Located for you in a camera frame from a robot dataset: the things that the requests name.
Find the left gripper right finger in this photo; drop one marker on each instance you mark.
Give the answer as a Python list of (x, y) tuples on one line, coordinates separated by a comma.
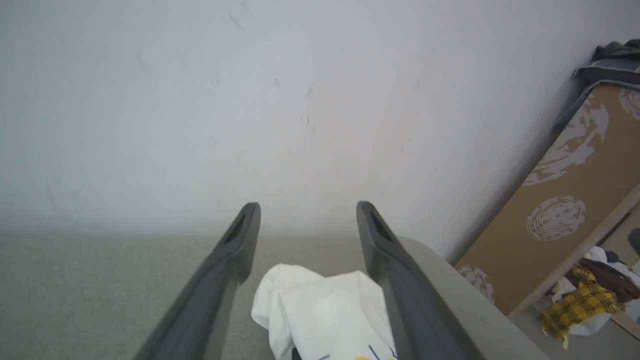
[(400, 290)]

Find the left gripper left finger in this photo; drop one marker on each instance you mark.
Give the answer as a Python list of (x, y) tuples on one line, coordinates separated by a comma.
[(220, 280)]

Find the white shirt with black sleeves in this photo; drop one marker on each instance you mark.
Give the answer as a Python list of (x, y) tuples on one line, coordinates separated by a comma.
[(320, 310)]

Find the yellow plaid garment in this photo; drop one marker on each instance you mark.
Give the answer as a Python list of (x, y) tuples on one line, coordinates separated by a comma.
[(580, 305)]

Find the dark maroon garment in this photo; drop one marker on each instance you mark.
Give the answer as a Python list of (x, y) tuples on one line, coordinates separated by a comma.
[(612, 280)]

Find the dark navy garment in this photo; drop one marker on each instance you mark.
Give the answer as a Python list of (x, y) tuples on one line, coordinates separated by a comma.
[(607, 71)]

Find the dark olive garment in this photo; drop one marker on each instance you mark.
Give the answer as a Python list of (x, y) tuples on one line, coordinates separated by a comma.
[(617, 50)]

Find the light wooden slat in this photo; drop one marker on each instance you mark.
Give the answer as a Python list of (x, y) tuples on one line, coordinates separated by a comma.
[(575, 254)]

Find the pile of mixed clothes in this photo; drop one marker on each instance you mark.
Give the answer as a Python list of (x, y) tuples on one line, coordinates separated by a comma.
[(595, 327)]

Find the brown board with swirl prints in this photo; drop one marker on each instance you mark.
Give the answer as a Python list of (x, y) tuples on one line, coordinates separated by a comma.
[(575, 170)]

